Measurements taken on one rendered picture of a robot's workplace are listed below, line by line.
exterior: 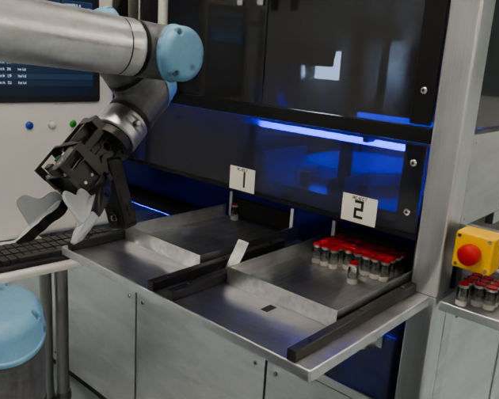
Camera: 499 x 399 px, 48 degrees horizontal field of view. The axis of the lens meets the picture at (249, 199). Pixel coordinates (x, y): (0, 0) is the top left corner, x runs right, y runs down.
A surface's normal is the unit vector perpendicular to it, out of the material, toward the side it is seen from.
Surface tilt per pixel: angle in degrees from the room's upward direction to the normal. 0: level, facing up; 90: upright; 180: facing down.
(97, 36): 84
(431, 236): 90
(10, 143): 90
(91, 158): 75
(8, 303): 7
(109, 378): 90
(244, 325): 0
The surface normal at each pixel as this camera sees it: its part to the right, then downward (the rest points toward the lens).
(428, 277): -0.67, 0.15
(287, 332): 0.06, -0.97
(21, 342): 0.83, 0.15
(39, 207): 0.37, 0.32
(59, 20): 0.71, -0.21
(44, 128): 0.66, 0.23
